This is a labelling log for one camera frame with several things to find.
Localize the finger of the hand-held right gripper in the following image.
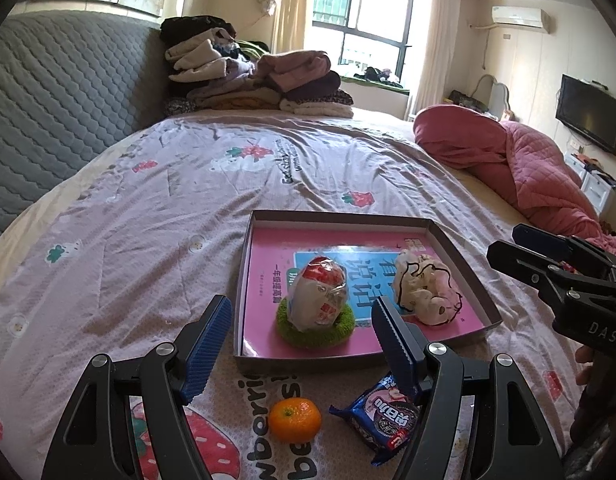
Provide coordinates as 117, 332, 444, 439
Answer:
486, 240, 608, 306
512, 224, 613, 273

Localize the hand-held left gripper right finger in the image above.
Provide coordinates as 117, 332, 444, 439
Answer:
370, 296, 563, 480

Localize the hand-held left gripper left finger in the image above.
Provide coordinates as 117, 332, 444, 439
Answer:
40, 294, 233, 480

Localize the cream cloth with black trim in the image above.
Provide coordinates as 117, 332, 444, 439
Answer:
392, 249, 463, 327

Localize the blue cookie packet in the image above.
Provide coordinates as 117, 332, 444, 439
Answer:
329, 372, 421, 466

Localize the green knitted ring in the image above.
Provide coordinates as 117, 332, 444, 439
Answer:
276, 296, 356, 350

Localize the shallow grey cardboard box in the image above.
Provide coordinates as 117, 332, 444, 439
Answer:
233, 209, 503, 375

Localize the white and red snack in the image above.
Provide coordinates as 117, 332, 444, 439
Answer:
290, 255, 347, 332

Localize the person's right hand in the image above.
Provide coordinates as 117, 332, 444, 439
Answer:
575, 344, 597, 387

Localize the pink quilt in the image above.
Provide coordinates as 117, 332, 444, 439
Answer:
413, 105, 616, 261

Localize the white drawer unit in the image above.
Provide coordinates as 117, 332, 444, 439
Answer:
565, 152, 616, 206

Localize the pink and blue book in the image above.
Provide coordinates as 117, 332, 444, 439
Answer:
243, 225, 481, 356

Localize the orange without stem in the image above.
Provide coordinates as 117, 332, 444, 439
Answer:
268, 397, 322, 443

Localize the strawberry printed bedsheet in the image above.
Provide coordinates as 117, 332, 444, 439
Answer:
0, 107, 616, 480

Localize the black television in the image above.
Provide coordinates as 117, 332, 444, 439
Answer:
555, 74, 616, 156

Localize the white framed mirror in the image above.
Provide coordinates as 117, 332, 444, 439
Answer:
470, 74, 511, 121

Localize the dark patterned bag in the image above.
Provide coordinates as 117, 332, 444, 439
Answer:
448, 90, 483, 108

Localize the green window seat mat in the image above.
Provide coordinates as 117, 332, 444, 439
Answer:
340, 74, 411, 96

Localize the straight cream curtain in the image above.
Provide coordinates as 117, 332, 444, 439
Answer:
405, 0, 456, 121

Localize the white air conditioner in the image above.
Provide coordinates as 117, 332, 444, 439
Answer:
490, 6, 547, 31

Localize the dark clothes heap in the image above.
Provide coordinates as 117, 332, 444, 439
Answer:
363, 66, 403, 83

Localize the window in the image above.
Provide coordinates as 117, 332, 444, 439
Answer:
313, 0, 421, 86

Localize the pink topped clothes pile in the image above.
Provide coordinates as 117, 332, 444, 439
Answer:
258, 50, 356, 118

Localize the tall pile of folded clothes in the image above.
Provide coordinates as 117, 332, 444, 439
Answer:
160, 15, 283, 111

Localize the grey quilted headboard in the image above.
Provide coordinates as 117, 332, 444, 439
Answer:
0, 10, 173, 251

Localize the knotted cream curtain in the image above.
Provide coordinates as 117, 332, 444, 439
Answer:
258, 0, 316, 56

